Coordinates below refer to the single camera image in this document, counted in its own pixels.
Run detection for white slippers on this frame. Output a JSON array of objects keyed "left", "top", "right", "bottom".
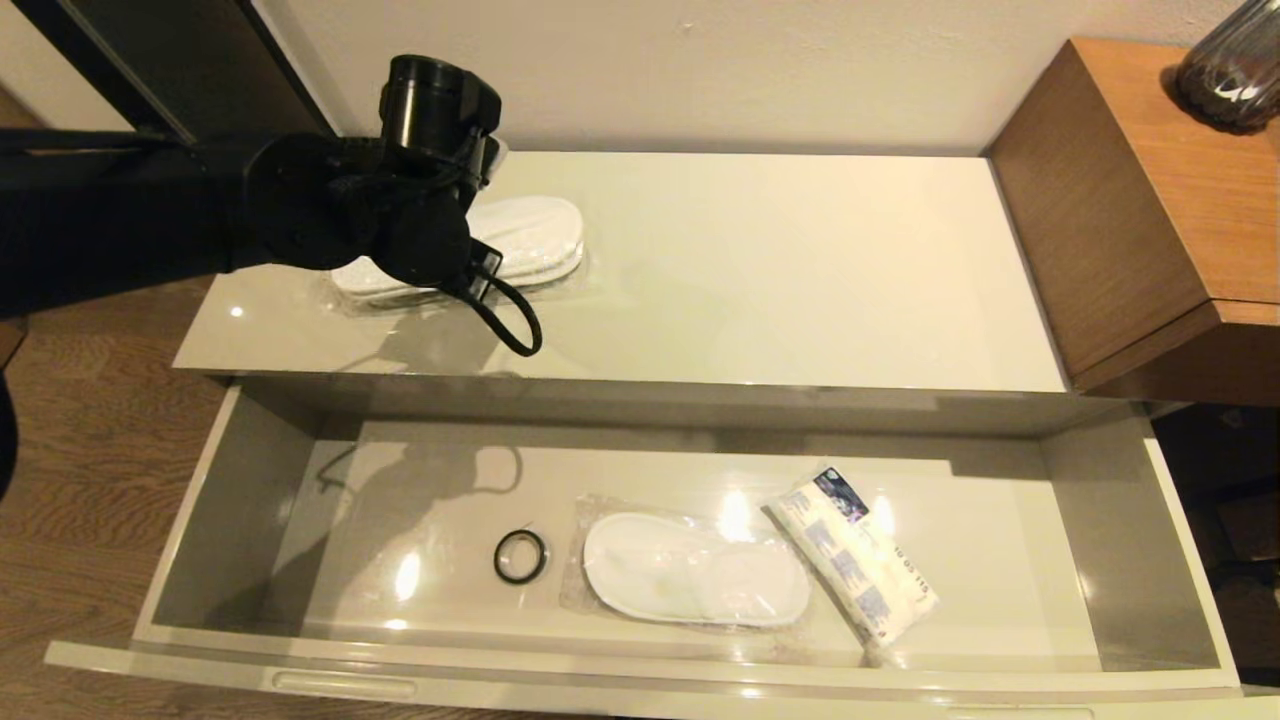
[
  {"left": 559, "top": 490, "right": 813, "bottom": 632},
  {"left": 322, "top": 194, "right": 593, "bottom": 318}
]

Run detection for white cabinet drawer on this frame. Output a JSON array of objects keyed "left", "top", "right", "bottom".
[{"left": 45, "top": 374, "right": 1247, "bottom": 720}]

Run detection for white blue printed tissue pack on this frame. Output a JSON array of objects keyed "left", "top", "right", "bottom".
[{"left": 764, "top": 464, "right": 943, "bottom": 653}]

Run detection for dark sliding door panel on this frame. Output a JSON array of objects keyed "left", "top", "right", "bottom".
[{"left": 18, "top": 0, "right": 347, "bottom": 141}]

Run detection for brown wooden side table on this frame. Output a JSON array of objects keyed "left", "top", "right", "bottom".
[{"left": 985, "top": 40, "right": 1280, "bottom": 407}]

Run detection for dark ribbed glass vase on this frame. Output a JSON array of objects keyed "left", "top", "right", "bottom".
[{"left": 1172, "top": 0, "right": 1280, "bottom": 139}]

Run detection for black ring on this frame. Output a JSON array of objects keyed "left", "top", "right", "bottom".
[{"left": 492, "top": 528, "right": 551, "bottom": 587}]

